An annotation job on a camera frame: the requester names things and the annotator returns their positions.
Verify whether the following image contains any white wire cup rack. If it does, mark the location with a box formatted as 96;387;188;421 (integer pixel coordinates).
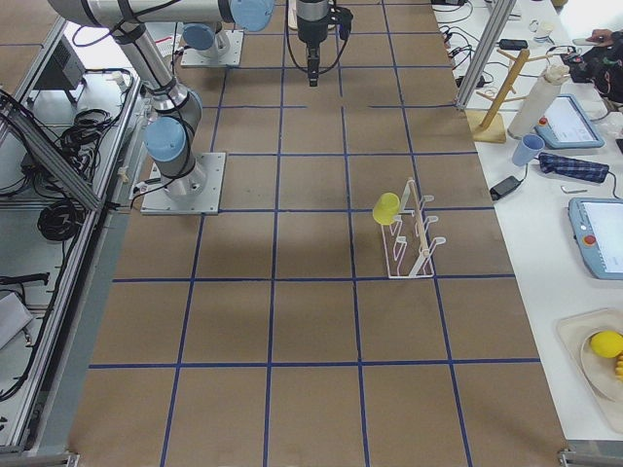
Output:
381;177;447;279

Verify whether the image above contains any wooden mug tree stand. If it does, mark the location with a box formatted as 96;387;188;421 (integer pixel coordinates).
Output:
465;48;548;144

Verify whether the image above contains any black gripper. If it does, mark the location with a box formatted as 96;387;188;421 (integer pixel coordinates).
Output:
296;0;353;88

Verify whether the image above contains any yellow plastic cup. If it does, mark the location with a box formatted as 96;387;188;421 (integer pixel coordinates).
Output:
372;193;400;226

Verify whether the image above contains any aluminium frame post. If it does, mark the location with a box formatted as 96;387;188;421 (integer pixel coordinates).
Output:
456;0;516;110

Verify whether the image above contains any light blue cup on desk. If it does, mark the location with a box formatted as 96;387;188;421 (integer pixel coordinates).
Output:
511;134;545;166

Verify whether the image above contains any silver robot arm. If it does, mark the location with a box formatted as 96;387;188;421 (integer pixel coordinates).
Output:
51;1;274;197
182;21;231;59

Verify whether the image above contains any white cylindrical bottle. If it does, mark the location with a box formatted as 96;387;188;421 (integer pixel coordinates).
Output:
507;64;570;139

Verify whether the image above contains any black power adapter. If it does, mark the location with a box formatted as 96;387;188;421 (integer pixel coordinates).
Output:
489;176;523;201

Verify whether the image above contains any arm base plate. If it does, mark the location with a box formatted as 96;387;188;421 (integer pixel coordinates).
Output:
140;153;226;215
181;23;244;68

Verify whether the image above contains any blue teach pendant tablet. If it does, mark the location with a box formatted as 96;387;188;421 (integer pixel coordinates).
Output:
534;93;605;149

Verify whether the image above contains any dark plaid folded umbrella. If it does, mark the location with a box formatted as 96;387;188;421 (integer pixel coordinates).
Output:
537;152;609;184

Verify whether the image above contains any beige tray on desk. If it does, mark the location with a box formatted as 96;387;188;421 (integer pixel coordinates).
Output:
557;308;622;434

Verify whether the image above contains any yellow lemon toy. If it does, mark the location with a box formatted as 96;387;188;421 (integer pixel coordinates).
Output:
589;330;623;358

